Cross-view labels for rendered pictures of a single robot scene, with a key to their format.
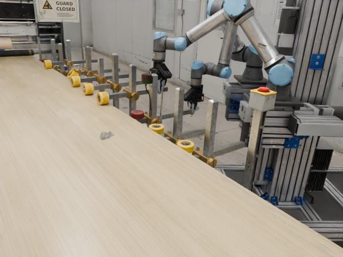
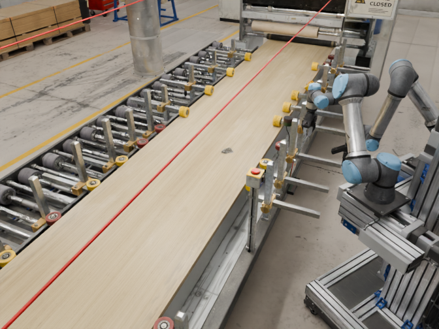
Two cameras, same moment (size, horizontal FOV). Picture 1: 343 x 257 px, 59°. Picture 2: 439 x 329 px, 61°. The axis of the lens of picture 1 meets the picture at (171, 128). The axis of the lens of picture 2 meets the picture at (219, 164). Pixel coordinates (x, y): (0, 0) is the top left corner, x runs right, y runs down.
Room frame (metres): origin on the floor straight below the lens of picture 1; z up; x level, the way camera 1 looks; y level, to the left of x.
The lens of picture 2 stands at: (0.27, -1.53, 2.26)
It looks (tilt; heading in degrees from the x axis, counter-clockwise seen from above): 35 degrees down; 61
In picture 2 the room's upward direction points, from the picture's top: straight up
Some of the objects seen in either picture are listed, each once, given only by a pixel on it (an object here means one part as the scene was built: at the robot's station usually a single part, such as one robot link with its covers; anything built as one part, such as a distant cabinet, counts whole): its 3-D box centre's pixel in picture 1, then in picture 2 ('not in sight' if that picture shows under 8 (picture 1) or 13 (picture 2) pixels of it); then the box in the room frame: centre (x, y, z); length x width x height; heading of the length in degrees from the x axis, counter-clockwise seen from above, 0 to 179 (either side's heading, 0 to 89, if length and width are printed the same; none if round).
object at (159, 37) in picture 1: (160, 42); (313, 93); (1.82, 0.09, 1.30); 0.09 x 0.08 x 0.11; 69
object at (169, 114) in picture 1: (164, 116); (308, 158); (1.82, 0.05, 0.84); 0.43 x 0.03 x 0.04; 127
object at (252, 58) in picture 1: (254, 55); not in sight; (2.20, -0.57, 1.21); 0.13 x 0.12 x 0.14; 44
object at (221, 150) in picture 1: (214, 153); (283, 205); (1.40, -0.23, 0.80); 0.44 x 0.03 x 0.04; 127
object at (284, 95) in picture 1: (278, 88); (381, 187); (1.70, -0.61, 1.09); 0.15 x 0.15 x 0.10
